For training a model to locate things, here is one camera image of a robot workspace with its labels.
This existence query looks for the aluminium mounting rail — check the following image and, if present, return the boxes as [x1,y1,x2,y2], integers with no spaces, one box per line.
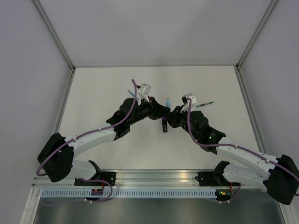
[32,170,218,187]

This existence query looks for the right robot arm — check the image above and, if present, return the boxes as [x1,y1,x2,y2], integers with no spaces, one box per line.
[166,106,299,205]

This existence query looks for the light blue pen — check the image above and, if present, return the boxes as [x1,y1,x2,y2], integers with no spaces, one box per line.
[165,99,171,109]

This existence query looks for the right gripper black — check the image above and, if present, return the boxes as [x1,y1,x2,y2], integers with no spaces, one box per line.
[165,105,199,140]

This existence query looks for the black purple highlighter pen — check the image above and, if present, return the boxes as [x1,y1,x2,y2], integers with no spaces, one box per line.
[162,117,168,133]

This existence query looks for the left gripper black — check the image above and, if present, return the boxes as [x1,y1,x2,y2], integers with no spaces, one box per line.
[128,96,171,126]

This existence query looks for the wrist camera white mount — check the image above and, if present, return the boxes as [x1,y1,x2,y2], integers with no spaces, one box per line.
[180,93,197,113]
[137,84,151,103]

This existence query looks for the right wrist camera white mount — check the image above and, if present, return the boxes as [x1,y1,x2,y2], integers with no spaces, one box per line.
[180,93,197,113]

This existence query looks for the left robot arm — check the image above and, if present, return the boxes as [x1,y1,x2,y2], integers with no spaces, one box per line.
[36,97,170,186]

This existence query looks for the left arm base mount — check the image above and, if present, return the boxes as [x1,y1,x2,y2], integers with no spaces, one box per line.
[74,160,116,188]

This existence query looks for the white slotted cable duct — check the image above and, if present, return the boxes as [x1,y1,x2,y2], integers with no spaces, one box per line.
[41,188,216,198]

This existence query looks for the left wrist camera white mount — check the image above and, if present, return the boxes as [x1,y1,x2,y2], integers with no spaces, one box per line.
[137,84,151,103]

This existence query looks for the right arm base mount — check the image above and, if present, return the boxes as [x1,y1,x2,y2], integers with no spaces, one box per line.
[195,161,239,187]

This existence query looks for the green refill pen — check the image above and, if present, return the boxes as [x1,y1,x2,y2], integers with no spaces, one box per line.
[196,101,214,108]

